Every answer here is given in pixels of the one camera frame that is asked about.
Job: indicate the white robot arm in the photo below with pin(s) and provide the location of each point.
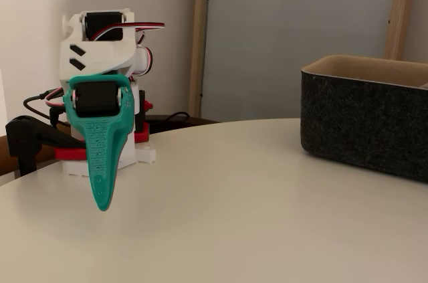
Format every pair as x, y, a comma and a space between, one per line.
100, 55

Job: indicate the dark grey felt basket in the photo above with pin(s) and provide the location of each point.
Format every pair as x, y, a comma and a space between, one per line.
351, 122

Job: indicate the black clamp with red pad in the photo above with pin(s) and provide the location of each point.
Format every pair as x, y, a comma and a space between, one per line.
142, 134
23, 136

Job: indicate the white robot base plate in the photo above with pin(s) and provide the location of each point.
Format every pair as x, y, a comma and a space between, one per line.
75, 167

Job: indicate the wooden shelf post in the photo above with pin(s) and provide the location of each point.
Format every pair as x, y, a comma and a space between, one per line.
401, 12
199, 45

